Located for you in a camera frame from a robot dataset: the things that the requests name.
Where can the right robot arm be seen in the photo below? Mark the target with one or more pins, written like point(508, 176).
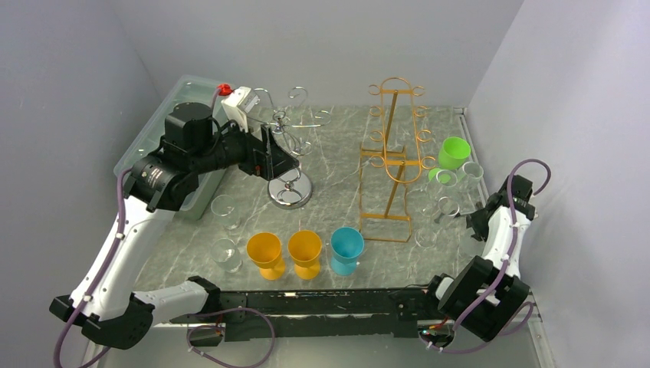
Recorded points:
point(490, 227)

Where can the chrome wire glass rack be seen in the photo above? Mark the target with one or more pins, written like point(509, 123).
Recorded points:
point(293, 189)

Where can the green plastic wine glass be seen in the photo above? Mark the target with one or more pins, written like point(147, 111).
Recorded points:
point(452, 155)

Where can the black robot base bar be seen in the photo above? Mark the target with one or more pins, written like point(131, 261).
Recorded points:
point(397, 312)

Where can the gold wire glass rack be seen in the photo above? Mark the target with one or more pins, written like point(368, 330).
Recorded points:
point(398, 166)

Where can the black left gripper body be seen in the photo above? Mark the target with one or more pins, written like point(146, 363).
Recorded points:
point(237, 149)

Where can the blue plastic wine glass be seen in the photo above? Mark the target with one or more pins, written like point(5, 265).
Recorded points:
point(347, 245)

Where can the translucent green storage box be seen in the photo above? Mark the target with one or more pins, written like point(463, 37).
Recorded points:
point(187, 89)

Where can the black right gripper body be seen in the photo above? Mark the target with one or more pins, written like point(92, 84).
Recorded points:
point(480, 225)

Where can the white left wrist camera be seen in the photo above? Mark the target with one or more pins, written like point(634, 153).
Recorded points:
point(237, 103)

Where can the orange plastic wine glass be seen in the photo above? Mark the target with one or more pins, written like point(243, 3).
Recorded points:
point(264, 249)
point(304, 248)

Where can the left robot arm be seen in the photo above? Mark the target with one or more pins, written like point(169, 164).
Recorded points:
point(149, 194)

